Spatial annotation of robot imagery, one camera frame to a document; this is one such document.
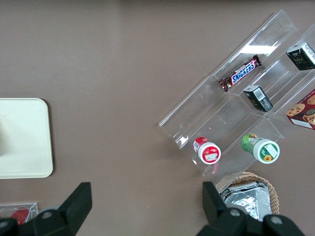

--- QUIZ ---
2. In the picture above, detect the clear acrylic bottle rack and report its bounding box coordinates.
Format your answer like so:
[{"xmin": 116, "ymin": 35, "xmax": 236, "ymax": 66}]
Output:
[{"xmin": 0, "ymin": 202, "xmax": 39, "ymax": 226}]

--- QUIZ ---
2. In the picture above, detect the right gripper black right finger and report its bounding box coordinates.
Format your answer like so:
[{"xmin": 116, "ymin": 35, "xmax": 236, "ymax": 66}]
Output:
[{"xmin": 196, "ymin": 181, "xmax": 306, "ymax": 236}]

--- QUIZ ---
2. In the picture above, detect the green cup with white lid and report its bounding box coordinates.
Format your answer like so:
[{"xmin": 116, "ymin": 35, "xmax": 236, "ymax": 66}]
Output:
[{"xmin": 240, "ymin": 132, "xmax": 281, "ymax": 164}]

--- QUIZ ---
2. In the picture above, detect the red cola bottle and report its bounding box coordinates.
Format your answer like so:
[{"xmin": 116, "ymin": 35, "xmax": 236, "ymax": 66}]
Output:
[{"xmin": 9, "ymin": 206, "xmax": 31, "ymax": 226}]

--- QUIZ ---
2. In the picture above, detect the chocolate chip cookie box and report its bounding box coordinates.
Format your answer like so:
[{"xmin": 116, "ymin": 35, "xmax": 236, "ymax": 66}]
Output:
[{"xmin": 285, "ymin": 88, "xmax": 315, "ymax": 131}]

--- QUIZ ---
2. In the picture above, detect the cream rectangular serving tray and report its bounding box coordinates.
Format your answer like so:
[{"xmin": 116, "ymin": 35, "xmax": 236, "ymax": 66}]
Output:
[{"xmin": 0, "ymin": 97, "xmax": 54, "ymax": 179}]

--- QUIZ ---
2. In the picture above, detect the light wicker basket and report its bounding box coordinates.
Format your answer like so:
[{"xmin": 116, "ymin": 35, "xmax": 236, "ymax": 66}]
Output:
[{"xmin": 215, "ymin": 172, "xmax": 280, "ymax": 216}]

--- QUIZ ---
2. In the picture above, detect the Snickers chocolate bar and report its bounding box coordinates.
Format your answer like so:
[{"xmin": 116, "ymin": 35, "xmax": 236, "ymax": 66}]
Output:
[{"xmin": 218, "ymin": 54, "xmax": 262, "ymax": 93}]

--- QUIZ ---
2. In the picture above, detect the red cup with white lid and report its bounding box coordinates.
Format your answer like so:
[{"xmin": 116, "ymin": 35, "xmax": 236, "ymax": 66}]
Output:
[{"xmin": 192, "ymin": 136, "xmax": 221, "ymax": 165}]

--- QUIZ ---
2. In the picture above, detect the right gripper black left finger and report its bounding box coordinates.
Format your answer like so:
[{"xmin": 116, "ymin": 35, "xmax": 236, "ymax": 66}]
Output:
[{"xmin": 0, "ymin": 182, "xmax": 93, "ymax": 236}]

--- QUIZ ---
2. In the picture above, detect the small black carton box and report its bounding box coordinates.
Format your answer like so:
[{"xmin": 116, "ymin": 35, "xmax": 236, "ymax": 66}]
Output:
[
  {"xmin": 243, "ymin": 85, "xmax": 274, "ymax": 113},
  {"xmin": 285, "ymin": 41, "xmax": 315, "ymax": 72}
]

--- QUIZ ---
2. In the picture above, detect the clear acrylic stepped stand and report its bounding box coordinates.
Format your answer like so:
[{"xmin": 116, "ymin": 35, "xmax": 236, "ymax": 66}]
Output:
[{"xmin": 157, "ymin": 9, "xmax": 315, "ymax": 178}]

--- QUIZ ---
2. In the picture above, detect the brown table cloth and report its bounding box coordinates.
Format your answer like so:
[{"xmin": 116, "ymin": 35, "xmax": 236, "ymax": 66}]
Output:
[{"xmin": 0, "ymin": 0, "xmax": 315, "ymax": 236}]

